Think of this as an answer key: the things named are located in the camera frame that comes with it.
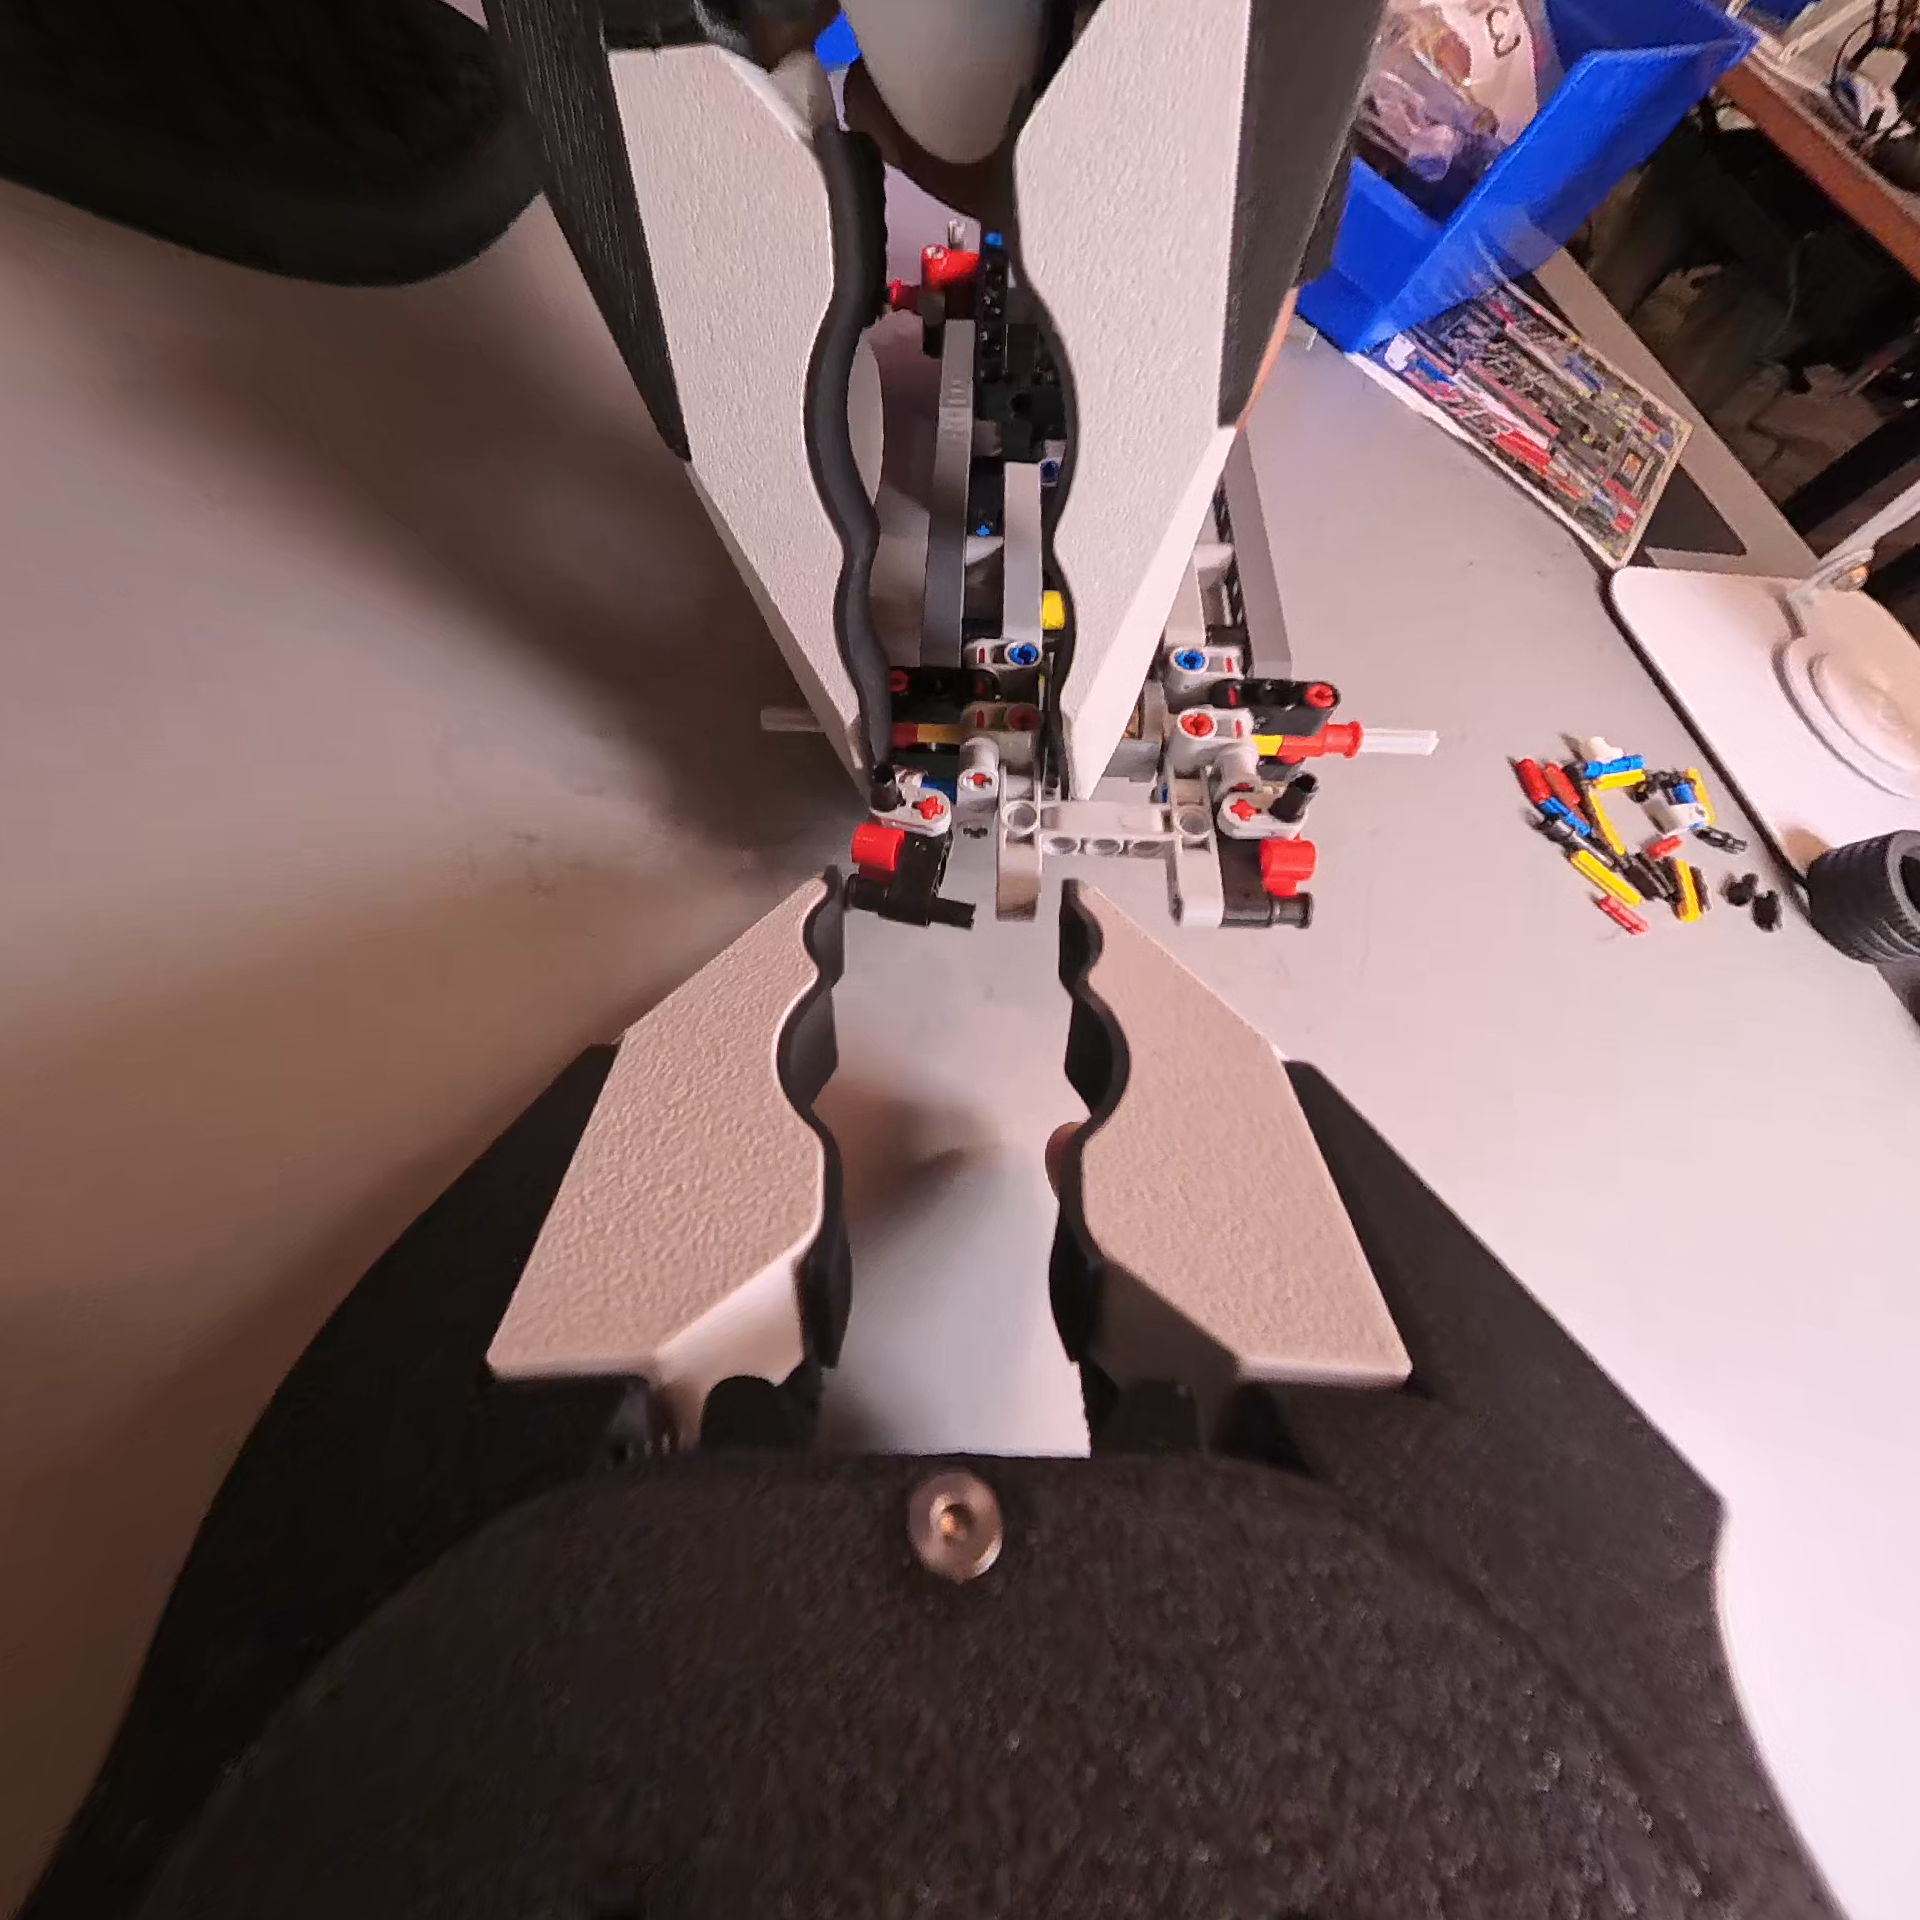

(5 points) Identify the plastic bag of lego parts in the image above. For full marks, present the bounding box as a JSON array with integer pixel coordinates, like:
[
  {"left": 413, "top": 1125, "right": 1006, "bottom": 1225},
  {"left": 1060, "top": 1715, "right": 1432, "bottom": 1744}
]
[{"left": 1357, "top": 0, "right": 1564, "bottom": 224}]

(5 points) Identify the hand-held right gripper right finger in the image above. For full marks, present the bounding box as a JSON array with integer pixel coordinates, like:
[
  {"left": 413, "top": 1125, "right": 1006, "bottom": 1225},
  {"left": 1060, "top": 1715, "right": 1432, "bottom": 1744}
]
[{"left": 1051, "top": 882, "right": 1414, "bottom": 1430}]

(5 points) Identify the lego car chassis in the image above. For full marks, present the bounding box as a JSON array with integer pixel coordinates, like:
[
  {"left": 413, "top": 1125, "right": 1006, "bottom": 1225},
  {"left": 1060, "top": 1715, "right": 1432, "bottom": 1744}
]
[{"left": 758, "top": 217, "right": 1443, "bottom": 934}]

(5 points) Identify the small red grey lego assembly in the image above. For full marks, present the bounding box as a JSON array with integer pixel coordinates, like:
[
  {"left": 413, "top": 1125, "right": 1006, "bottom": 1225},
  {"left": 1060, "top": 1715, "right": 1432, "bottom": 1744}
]
[{"left": 843, "top": 758, "right": 980, "bottom": 934}]

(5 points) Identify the blue storage bin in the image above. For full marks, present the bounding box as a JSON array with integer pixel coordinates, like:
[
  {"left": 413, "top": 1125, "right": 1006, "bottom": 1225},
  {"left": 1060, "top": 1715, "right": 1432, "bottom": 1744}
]
[{"left": 1299, "top": 0, "right": 1761, "bottom": 357}]

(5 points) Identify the colourful sticker sheet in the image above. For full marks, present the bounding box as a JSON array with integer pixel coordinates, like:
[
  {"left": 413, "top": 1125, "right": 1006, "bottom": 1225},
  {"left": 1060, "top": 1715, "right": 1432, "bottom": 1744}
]
[{"left": 1378, "top": 285, "right": 1696, "bottom": 568}]

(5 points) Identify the pile of loose lego pieces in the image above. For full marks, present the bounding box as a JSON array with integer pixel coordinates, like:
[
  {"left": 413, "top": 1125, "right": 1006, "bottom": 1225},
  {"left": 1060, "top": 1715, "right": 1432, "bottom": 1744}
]
[{"left": 1511, "top": 732, "right": 1786, "bottom": 934}]

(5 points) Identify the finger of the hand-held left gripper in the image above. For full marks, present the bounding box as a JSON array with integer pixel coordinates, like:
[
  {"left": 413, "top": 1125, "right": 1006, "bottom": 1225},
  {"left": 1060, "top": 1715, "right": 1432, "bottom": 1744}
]
[
  {"left": 607, "top": 44, "right": 889, "bottom": 797},
  {"left": 1012, "top": 0, "right": 1255, "bottom": 801}
]

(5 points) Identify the person's left forearm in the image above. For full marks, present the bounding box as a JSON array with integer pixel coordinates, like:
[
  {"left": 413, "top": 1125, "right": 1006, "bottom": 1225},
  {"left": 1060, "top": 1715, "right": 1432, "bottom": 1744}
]
[{"left": 0, "top": 0, "right": 535, "bottom": 290}]

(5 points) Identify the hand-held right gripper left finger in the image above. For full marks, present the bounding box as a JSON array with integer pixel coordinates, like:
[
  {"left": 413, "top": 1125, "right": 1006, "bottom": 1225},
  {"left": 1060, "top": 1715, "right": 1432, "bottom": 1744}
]
[{"left": 486, "top": 873, "right": 852, "bottom": 1430}]

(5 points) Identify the wooden edged desk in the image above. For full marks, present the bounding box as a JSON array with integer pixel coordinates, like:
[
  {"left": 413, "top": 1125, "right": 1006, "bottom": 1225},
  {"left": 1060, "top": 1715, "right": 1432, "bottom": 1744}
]
[{"left": 1709, "top": 45, "right": 1920, "bottom": 249}]

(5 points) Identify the black lego axle pin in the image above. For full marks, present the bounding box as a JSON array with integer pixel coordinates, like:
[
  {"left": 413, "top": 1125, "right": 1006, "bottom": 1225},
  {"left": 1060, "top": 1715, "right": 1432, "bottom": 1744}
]
[{"left": 849, "top": 873, "right": 978, "bottom": 933}]

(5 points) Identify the black rubber lego tire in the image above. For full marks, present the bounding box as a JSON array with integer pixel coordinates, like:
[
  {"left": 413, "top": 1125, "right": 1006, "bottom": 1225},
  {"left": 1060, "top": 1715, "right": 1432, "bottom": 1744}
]
[{"left": 1803, "top": 828, "right": 1920, "bottom": 968}]

